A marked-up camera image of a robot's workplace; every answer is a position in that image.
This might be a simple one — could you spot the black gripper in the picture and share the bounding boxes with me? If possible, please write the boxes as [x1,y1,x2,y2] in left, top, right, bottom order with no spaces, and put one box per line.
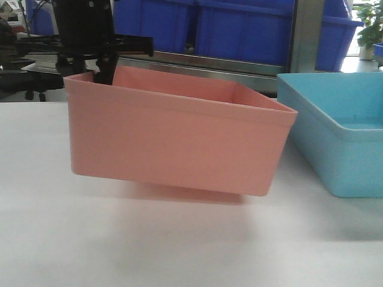
[17,1,154,85]

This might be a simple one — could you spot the pink plastic box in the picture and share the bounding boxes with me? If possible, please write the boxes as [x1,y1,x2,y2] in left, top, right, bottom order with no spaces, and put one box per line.
[64,66,297,196]

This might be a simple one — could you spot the light blue plastic box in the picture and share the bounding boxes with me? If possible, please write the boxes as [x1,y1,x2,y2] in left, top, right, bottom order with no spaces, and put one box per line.
[277,72,382,198]

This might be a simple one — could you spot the stainless steel shelf rack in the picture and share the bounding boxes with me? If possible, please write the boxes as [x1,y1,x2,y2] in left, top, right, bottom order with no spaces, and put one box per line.
[118,1,325,97]

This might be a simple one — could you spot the black office chair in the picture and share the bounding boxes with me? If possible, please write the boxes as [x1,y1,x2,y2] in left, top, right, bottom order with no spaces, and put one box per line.
[1,60,64,102]

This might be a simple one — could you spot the dark blue bin left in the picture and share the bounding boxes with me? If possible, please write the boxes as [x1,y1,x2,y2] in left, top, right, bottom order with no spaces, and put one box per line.
[113,1,196,53]

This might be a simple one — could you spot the dark blue bin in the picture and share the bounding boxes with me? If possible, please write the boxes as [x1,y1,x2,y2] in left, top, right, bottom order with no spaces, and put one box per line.
[315,1,364,72]
[195,1,294,66]
[113,1,196,53]

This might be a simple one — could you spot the dark blue bin centre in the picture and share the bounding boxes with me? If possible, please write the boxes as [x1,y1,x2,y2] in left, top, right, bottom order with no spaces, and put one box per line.
[195,1,294,66]

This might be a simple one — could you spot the dark blue bin right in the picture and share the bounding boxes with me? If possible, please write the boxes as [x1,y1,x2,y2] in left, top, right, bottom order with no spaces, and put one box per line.
[315,1,364,72]

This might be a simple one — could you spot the green potted plant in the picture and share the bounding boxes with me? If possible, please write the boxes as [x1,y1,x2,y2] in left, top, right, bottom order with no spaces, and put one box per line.
[354,1,382,60]

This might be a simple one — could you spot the small blue bin far right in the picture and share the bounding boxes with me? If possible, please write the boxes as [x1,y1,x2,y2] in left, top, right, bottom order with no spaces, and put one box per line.
[373,42,383,57]

